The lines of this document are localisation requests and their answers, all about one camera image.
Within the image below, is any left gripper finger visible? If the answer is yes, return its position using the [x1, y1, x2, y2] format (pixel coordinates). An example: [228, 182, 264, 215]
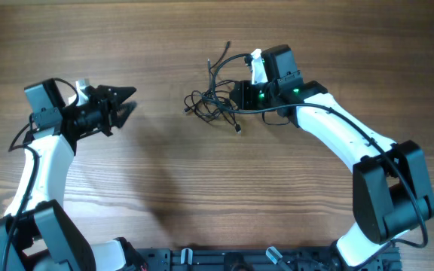
[114, 101, 137, 128]
[108, 86, 136, 104]

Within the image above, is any black multi-plug cable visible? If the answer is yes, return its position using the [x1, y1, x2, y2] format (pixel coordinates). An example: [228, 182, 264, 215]
[182, 41, 243, 135]

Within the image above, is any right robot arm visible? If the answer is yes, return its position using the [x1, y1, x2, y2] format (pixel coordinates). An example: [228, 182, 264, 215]
[230, 44, 434, 270]

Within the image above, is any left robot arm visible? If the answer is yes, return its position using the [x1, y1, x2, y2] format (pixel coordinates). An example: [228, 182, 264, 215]
[0, 78, 148, 270]

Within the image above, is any left camera black cable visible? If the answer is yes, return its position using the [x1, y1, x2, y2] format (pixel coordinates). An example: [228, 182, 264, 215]
[0, 77, 81, 271]

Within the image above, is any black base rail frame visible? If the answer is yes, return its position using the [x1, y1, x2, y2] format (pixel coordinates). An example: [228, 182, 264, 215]
[126, 246, 402, 271]

